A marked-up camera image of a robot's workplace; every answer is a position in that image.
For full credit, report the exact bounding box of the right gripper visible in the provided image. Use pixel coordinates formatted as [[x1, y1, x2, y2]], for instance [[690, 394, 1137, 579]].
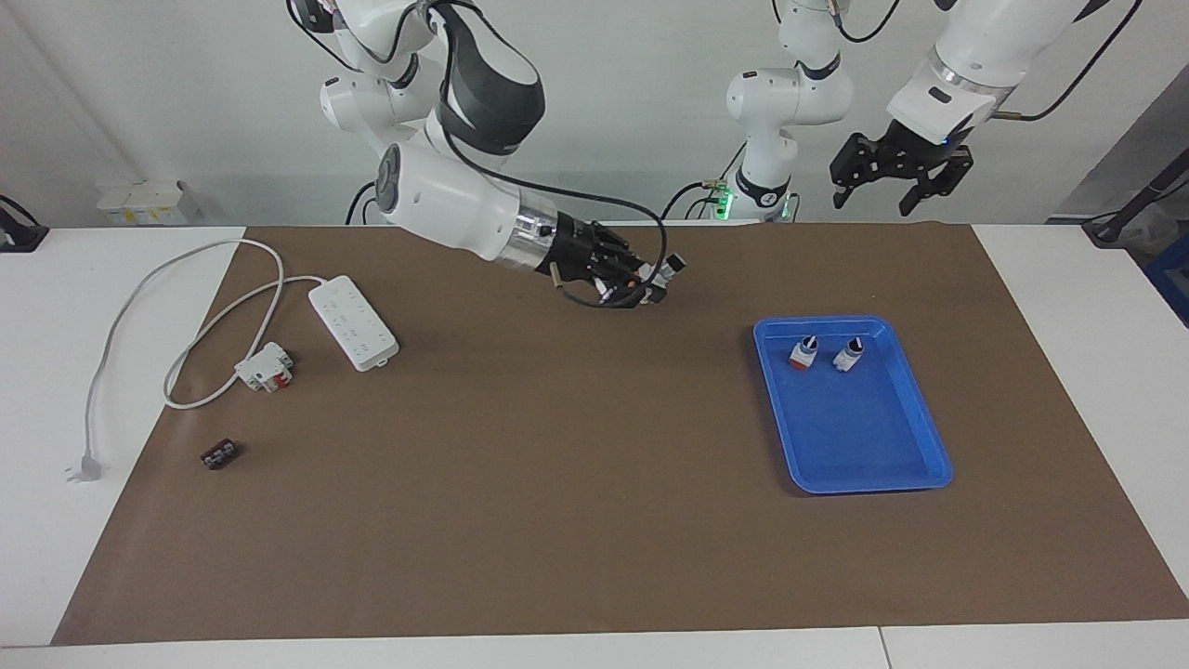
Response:
[[552, 216, 690, 308]]

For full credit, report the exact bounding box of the white power strip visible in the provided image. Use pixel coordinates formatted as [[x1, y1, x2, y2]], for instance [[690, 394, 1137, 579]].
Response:
[[307, 274, 401, 374]]

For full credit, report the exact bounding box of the blue crate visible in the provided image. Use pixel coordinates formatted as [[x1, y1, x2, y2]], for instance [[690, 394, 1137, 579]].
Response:
[[1143, 232, 1189, 328]]

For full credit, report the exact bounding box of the black stand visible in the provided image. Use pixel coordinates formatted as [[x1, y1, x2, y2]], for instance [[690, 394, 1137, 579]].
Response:
[[0, 194, 50, 255], [1080, 147, 1189, 249]]

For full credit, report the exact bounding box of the blue plastic tray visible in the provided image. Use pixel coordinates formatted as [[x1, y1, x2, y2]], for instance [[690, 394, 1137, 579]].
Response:
[[751, 315, 956, 496]]

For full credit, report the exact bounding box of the white box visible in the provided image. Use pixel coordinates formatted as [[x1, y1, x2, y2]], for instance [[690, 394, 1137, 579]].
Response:
[[97, 178, 202, 227]]

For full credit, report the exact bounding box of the black cable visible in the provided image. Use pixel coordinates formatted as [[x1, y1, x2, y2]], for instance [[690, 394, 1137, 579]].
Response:
[[345, 180, 384, 227], [990, 0, 1145, 124], [660, 139, 749, 222], [830, 0, 904, 45], [423, 0, 672, 311]]

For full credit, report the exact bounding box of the white red circuit breaker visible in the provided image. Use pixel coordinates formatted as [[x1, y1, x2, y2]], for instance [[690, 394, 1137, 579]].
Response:
[[233, 341, 295, 395]]

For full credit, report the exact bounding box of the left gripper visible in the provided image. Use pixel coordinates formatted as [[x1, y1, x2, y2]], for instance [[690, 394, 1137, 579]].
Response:
[[830, 118, 975, 218]]

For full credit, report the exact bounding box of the white power cord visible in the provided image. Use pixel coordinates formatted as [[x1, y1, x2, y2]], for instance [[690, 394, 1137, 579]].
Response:
[[64, 238, 328, 483]]

